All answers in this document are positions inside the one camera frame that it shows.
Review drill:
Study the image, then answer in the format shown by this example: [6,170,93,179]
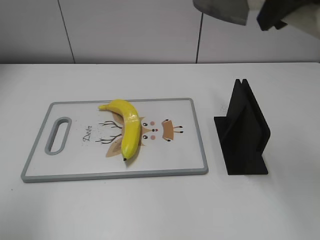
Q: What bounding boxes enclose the white-handled kitchen knife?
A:
[192,0,320,39]

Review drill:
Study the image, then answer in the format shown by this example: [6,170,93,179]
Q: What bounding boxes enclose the black cloth-covered robot arm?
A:
[257,0,320,32]

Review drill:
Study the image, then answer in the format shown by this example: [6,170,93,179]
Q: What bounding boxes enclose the yellow plastic banana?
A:
[98,99,141,161]

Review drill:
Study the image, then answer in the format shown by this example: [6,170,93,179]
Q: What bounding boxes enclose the black knife stand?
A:
[214,79,271,175]

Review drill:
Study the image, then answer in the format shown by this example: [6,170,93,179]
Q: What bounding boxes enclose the white grey-rimmed cutting board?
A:
[21,98,208,183]

